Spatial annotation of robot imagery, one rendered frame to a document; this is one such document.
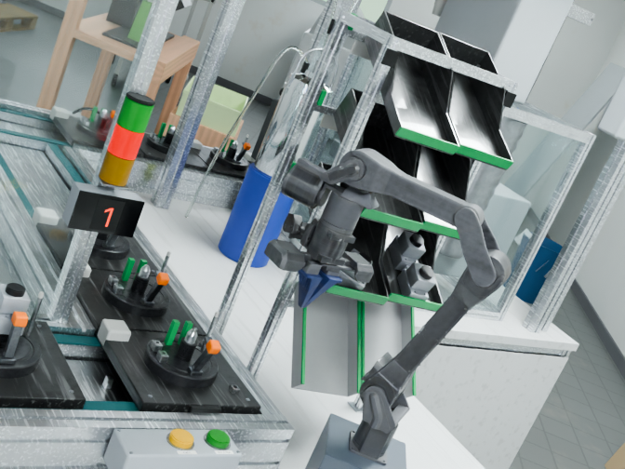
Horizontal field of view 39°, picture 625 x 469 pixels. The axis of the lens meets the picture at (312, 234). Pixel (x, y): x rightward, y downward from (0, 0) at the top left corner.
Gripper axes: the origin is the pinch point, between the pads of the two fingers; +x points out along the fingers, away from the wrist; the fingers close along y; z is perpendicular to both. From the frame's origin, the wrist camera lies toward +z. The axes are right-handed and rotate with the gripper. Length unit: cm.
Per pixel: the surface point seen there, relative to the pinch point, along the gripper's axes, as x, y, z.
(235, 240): 33, -48, 96
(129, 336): 27.3, 12.7, 26.9
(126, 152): -6.9, 24.3, 29.2
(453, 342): 45, -121, 69
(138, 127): -11.5, 23.9, 29.2
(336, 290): 5.6, -16.6, 12.3
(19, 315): 17.8, 39.3, 14.2
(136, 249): 28, -5, 69
